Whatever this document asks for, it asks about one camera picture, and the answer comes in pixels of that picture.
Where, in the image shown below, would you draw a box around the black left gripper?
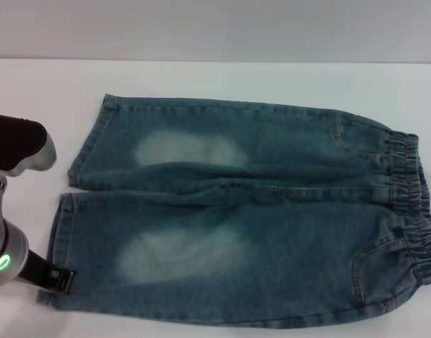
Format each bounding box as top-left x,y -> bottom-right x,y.
19,249 -> 78,294

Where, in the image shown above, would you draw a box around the blue denim shorts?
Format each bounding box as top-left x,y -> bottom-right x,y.
35,93 -> 431,320

